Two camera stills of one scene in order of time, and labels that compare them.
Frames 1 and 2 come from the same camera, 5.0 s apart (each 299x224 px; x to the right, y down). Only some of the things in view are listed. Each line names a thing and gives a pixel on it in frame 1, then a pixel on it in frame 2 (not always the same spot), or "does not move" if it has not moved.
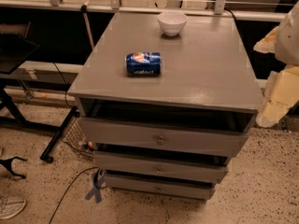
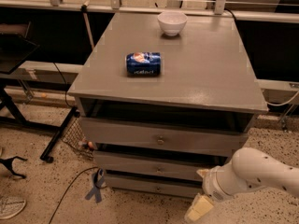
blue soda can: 143,63 does not move
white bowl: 172,22 does not move
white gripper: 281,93 → 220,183
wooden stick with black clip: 84,9 does not move
